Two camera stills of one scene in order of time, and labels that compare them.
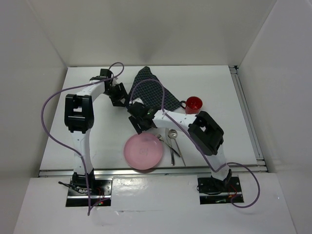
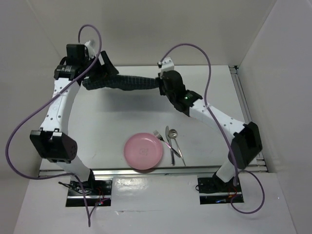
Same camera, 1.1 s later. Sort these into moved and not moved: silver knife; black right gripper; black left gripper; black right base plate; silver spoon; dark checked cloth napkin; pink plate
Moved: black left gripper; black right gripper; dark checked cloth napkin
Not moved: silver knife; pink plate; silver spoon; black right base plate
